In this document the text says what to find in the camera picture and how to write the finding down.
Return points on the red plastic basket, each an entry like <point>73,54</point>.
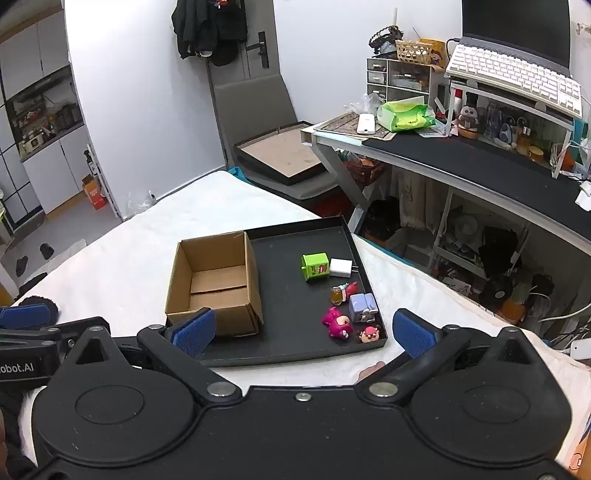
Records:
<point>364,170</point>

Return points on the black desk mat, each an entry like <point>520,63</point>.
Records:
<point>461,161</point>

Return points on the yellow box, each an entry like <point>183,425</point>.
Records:
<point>438,50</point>

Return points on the hanging black clothes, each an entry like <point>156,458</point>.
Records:
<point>207,27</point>

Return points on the clear plastic bag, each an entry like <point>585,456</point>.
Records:
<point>143,201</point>

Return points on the white kitchen cabinet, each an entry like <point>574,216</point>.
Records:
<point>46,175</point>

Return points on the red crab figure with bottle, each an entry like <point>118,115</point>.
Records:
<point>344,293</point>

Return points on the grey chair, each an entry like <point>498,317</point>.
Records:
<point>251,115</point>

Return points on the white power adapter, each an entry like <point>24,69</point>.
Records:
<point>584,194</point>

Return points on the grey door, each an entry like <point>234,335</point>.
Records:
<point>265,14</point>

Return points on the white fan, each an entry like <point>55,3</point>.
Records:
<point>464,228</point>

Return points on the green plastic packet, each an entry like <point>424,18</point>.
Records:
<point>406,115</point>

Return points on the small round head figure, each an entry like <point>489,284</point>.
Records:
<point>369,334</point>

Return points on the white stick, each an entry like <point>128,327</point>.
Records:
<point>395,16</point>

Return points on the grey desk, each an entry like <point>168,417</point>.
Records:
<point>332,138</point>

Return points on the white keyboard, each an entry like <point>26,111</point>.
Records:
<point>512,74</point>

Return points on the white metal rack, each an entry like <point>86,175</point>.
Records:
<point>443,230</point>

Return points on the black bag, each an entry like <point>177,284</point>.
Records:
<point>383,217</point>

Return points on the orange carton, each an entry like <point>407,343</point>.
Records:
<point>94,193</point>

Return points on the person's bare leg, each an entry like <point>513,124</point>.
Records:
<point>371,370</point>

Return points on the lavender block toy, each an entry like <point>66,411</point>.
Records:
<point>361,307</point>

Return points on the patterned brown mat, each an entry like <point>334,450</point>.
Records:
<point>341,127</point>

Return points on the brown cardboard box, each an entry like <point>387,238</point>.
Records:
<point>217,295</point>

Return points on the red cap white bottle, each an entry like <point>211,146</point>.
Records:
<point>457,101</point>

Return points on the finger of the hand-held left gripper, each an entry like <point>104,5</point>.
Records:
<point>41,340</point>
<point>23,317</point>

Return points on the black shallow tray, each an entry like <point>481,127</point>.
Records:
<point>286,318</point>

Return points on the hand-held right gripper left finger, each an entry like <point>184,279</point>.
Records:
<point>194,330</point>

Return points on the grey drawer organizer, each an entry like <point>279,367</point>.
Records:
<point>401,76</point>

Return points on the pink bear figure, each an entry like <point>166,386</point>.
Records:
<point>336,323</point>

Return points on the black slipper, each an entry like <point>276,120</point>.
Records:
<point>46,251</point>
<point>22,266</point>

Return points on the woven basket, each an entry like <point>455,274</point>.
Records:
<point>413,51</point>

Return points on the white monitor riser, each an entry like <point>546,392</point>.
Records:
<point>508,99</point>

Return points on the green cartoon toy box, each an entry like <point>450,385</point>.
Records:
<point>315,267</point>

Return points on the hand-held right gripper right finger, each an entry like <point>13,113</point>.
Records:
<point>413,334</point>

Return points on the black monitor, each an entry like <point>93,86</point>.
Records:
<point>517,27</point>

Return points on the white plug charger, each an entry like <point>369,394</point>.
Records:
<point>340,267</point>

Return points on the grey animal figurine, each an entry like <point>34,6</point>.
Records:
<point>468,121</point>

